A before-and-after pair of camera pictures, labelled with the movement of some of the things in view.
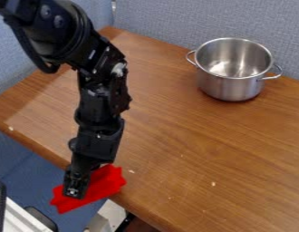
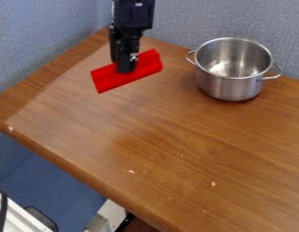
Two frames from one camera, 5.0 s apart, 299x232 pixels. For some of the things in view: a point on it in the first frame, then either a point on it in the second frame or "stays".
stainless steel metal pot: [233, 66] stays
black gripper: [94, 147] to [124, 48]
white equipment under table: [108, 218] stays
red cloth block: [105, 179] to [108, 78]
